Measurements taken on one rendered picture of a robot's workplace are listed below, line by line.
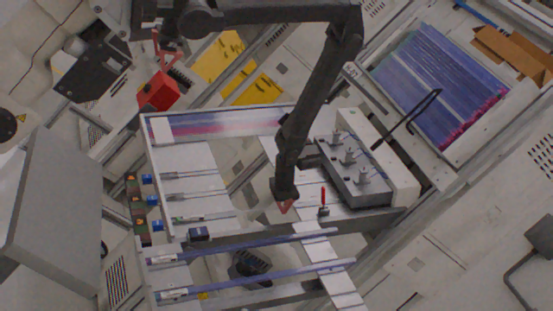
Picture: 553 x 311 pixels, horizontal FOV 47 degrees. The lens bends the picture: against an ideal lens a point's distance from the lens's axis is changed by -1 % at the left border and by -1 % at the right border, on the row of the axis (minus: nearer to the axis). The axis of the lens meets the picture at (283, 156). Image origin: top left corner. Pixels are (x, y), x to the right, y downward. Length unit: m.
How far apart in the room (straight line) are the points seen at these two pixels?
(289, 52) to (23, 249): 1.99
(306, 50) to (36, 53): 1.91
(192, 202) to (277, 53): 1.45
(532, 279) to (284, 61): 1.62
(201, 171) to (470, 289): 1.88
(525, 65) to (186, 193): 1.29
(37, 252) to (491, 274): 2.46
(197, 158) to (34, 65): 0.75
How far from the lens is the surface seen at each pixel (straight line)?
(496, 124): 1.91
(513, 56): 2.49
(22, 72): 1.51
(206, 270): 2.12
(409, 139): 2.04
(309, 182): 2.01
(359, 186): 1.93
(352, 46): 1.50
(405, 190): 1.93
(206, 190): 1.94
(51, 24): 1.51
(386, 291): 3.75
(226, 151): 3.40
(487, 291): 3.44
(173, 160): 2.08
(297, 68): 3.26
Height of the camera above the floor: 1.44
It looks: 12 degrees down
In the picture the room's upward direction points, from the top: 46 degrees clockwise
